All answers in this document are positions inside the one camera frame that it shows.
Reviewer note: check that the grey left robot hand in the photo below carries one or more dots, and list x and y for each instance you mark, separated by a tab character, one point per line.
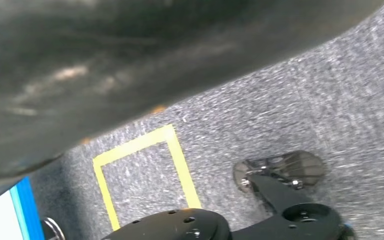
112	49

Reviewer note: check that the blue metal shelf rack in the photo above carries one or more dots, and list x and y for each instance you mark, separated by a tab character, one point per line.
29	212

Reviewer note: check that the yellow floor tape square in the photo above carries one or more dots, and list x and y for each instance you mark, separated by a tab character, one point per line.
135	144

